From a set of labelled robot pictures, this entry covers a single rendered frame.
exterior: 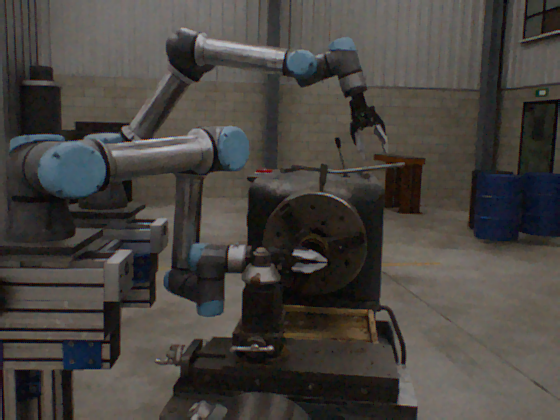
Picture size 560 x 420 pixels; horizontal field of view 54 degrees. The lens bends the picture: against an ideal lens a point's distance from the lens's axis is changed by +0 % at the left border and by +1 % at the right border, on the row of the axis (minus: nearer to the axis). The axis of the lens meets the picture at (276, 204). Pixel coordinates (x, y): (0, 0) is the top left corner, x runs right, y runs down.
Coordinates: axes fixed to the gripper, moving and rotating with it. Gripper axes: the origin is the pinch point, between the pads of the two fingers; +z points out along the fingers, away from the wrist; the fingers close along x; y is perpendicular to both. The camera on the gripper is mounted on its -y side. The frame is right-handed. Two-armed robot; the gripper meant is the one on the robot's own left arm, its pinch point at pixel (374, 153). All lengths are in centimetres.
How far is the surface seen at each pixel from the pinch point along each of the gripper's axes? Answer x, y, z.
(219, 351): -44, 66, 25
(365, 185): -5.5, -10.2, 9.5
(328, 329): -27, 27, 40
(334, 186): -15.2, -9.4, 6.6
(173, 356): -54, 66, 23
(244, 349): -38, 71, 24
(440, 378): 3, -145, 145
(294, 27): -35, -1012, -249
